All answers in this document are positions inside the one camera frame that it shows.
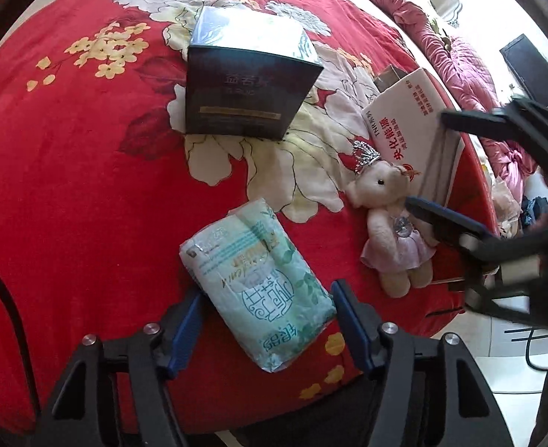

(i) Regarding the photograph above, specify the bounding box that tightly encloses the pile of dark clothes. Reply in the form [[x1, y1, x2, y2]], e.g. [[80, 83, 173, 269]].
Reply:
[[519, 196, 548, 234]]

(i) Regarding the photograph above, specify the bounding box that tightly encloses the red floral blanket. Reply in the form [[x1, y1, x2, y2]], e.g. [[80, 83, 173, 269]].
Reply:
[[0, 0, 498, 434]]

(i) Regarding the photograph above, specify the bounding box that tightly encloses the pink quilt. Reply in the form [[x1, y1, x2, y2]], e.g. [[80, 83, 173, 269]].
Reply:
[[355, 0, 538, 191]]

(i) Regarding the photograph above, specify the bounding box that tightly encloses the black cable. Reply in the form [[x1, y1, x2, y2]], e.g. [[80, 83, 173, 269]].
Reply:
[[0, 250, 39, 410]]

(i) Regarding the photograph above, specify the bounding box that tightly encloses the bed with cream sheet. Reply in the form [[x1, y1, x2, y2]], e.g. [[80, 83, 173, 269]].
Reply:
[[330, 0, 503, 224]]

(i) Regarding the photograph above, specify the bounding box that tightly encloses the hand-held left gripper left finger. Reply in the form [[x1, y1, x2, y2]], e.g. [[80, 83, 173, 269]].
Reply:
[[34, 289, 205, 447]]

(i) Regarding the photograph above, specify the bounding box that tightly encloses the black wall television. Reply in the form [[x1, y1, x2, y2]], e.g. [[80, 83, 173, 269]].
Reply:
[[499, 34, 548, 110]]

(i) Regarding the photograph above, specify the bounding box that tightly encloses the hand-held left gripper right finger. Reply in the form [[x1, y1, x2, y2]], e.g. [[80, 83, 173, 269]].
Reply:
[[332, 279, 512, 447]]

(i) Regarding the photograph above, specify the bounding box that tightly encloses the green pocket tissue pack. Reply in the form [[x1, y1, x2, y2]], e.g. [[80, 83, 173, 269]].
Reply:
[[179, 198, 337, 373]]

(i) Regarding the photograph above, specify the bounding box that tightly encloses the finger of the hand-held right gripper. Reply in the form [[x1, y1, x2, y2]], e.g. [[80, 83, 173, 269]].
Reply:
[[404, 197, 496, 261], [442, 98, 548, 168]]

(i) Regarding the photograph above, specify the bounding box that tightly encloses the white ornate chair back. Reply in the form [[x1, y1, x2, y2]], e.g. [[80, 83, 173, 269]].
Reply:
[[437, 0, 463, 24]]

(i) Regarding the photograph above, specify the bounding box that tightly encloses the red tissue pack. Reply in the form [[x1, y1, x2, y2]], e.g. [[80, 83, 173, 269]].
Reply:
[[362, 67, 467, 210]]

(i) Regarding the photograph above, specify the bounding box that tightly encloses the teddy bear pink dress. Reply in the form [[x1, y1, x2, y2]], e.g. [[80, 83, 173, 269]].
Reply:
[[346, 140, 435, 299]]

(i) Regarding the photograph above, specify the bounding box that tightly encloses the dark cardboard box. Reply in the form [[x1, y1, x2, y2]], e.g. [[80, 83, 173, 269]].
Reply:
[[184, 7, 325, 141]]

